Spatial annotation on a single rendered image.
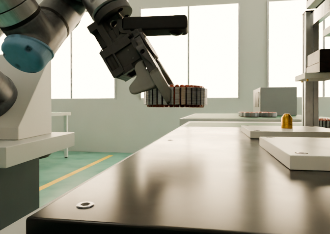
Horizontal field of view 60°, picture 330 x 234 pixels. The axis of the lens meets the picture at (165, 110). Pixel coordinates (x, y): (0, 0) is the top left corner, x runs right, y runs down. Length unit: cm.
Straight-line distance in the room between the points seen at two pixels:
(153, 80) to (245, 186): 29
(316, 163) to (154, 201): 14
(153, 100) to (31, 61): 22
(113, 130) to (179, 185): 518
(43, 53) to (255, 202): 44
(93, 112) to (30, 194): 470
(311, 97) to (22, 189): 74
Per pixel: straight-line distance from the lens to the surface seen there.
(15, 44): 53
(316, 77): 56
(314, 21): 77
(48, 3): 61
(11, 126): 73
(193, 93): 46
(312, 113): 78
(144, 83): 46
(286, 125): 57
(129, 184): 19
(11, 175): 76
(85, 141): 559
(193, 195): 17
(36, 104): 79
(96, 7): 54
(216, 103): 504
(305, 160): 25
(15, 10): 53
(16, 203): 79
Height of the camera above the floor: 82
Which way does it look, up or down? level
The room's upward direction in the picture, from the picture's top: straight up
